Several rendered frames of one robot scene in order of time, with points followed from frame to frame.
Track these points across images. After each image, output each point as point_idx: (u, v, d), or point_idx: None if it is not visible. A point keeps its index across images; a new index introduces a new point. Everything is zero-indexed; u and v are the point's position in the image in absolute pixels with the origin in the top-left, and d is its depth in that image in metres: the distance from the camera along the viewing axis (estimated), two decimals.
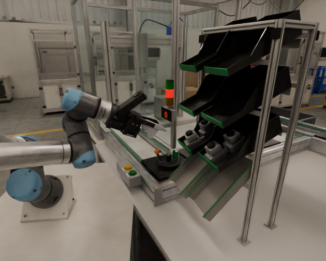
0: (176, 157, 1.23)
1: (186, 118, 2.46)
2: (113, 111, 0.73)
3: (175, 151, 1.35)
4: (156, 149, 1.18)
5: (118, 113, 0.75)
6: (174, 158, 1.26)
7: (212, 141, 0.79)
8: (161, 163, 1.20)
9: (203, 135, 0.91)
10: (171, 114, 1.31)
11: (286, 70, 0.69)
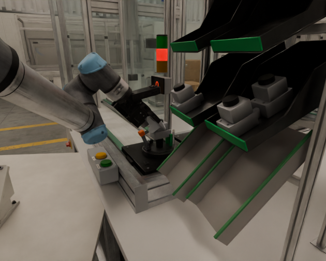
0: (170, 141, 0.86)
1: None
2: (129, 93, 0.70)
3: None
4: (141, 130, 0.81)
5: (131, 97, 0.72)
6: (167, 143, 0.90)
7: None
8: (149, 149, 0.84)
9: (177, 109, 0.56)
10: (164, 83, 0.94)
11: None
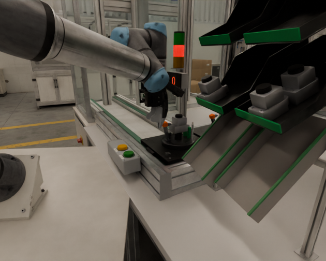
0: (188, 134, 0.90)
1: (192, 102, 2.12)
2: None
3: None
4: (164, 121, 0.85)
5: None
6: (185, 136, 0.93)
7: (264, 85, 0.46)
8: (168, 141, 0.87)
9: (204, 100, 0.59)
10: (181, 78, 0.98)
11: None
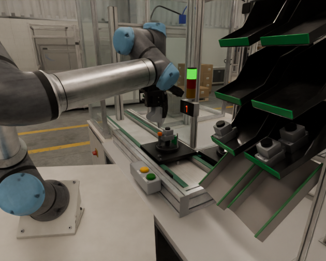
0: (175, 141, 1.24)
1: (197, 115, 2.27)
2: None
3: None
4: (160, 131, 1.20)
5: None
6: (173, 142, 1.27)
7: (266, 138, 0.61)
8: (160, 147, 1.21)
9: (219, 140, 0.74)
10: (193, 107, 1.13)
11: None
